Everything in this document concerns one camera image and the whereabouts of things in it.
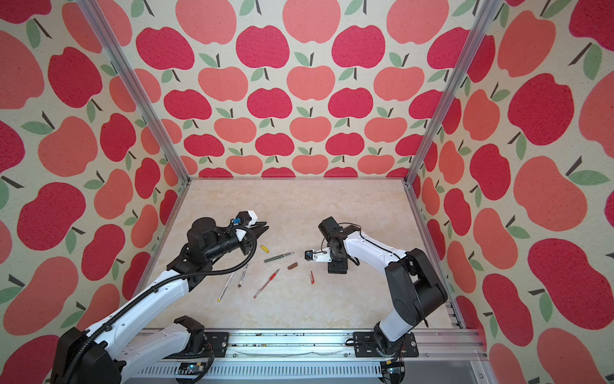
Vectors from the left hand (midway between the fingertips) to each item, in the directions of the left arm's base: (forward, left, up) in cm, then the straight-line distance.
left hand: (268, 226), depth 74 cm
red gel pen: (-8, +3, -26) cm, 27 cm away
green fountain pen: (+2, -1, -24) cm, 24 cm away
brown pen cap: (-1, -7, -26) cm, 26 cm away
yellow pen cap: (+6, +5, -25) cm, 26 cm away
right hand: (+1, -26, -21) cm, 34 cm away
